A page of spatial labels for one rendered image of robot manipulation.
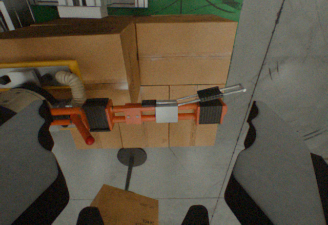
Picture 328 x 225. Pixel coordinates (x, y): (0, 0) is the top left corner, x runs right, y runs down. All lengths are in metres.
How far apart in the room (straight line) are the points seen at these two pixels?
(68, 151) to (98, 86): 1.93
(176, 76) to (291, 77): 1.39
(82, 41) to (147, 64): 0.51
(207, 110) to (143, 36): 0.70
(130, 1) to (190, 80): 0.69
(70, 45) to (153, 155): 1.94
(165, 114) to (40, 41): 0.55
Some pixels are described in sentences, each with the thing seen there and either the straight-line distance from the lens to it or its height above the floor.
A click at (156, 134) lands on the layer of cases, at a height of 0.54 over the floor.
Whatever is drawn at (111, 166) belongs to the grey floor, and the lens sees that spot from 2.70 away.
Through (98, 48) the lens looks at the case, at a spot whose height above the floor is 0.94.
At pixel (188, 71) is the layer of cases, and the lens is 1.18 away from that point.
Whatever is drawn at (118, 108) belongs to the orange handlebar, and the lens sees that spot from 0.55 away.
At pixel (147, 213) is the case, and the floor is 0.78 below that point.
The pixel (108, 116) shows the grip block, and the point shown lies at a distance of 0.54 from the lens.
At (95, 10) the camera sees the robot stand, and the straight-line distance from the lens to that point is 0.67.
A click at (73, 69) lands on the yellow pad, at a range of 0.66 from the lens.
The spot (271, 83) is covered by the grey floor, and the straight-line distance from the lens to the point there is 2.15.
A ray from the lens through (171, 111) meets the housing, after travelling 0.53.
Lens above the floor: 1.63
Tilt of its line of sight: 59 degrees down
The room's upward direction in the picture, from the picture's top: 177 degrees clockwise
